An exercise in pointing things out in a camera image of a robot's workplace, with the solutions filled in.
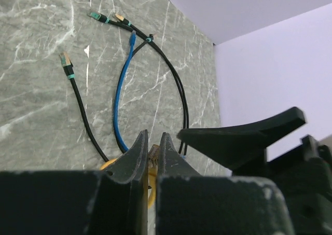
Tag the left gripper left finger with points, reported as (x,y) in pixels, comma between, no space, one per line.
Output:
(120,203)

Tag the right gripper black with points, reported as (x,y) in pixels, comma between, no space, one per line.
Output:
(303,174)

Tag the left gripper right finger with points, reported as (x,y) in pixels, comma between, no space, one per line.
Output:
(171,163)

